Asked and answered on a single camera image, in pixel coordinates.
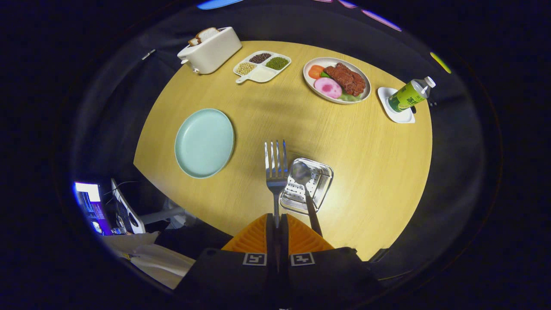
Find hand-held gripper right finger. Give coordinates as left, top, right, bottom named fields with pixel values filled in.
left=278, top=213, right=384, bottom=309

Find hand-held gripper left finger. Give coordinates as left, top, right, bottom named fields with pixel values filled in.
left=174, top=213, right=279, bottom=309

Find metal fork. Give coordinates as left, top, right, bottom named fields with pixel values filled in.
left=264, top=139, right=290, bottom=229

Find metal spoon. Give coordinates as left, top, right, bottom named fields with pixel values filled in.
left=291, top=161, right=323, bottom=237

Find white cloth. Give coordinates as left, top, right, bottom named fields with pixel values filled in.
left=103, top=232, right=196, bottom=290

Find pale green round plate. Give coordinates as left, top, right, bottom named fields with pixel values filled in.
left=174, top=108, right=235, bottom=179

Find lit computer monitor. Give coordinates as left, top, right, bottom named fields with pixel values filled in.
left=74, top=182, right=113, bottom=235

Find white square coaster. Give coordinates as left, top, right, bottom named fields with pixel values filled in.
left=378, top=87, right=416, bottom=124

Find pink ham slice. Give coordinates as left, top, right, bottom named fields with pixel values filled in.
left=314, top=77, right=343, bottom=99

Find white oval food plate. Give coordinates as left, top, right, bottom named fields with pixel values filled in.
left=303, top=57, right=371, bottom=105

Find green label bottle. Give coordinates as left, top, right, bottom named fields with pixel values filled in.
left=388, top=76, right=436, bottom=113

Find brown meat pieces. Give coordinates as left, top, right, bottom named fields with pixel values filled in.
left=324, top=63, right=366, bottom=96

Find white divided dish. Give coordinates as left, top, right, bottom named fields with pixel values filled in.
left=233, top=51, right=292, bottom=84

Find white toaster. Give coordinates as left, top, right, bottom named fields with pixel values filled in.
left=177, top=27, right=243, bottom=75

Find large toast slice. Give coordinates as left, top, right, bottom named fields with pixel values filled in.
left=196, top=27, right=220, bottom=43

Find metal wire basket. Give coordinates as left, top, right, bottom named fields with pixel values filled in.
left=279, top=158, right=334, bottom=215

